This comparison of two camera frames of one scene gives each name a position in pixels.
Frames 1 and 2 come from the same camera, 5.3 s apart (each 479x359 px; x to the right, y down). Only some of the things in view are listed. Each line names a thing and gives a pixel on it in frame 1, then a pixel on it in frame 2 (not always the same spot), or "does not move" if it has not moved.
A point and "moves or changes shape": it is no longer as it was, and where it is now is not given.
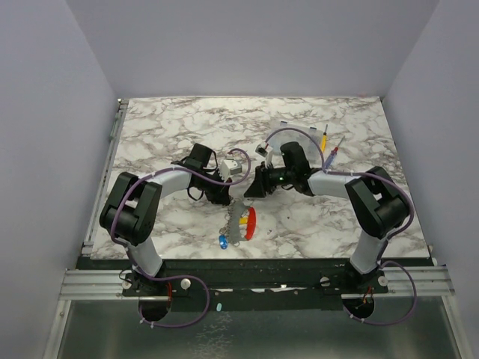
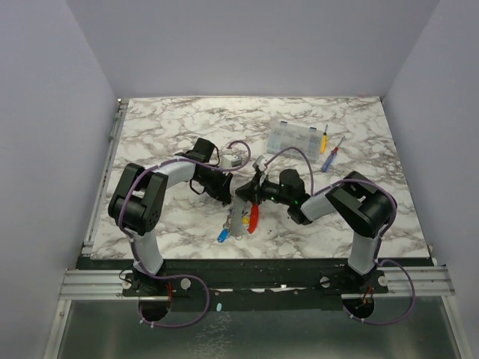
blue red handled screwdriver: [333, 153] does not move
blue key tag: [223, 241] moves or changes shape
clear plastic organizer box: [311, 140] does not move
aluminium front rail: [108, 285] does not move
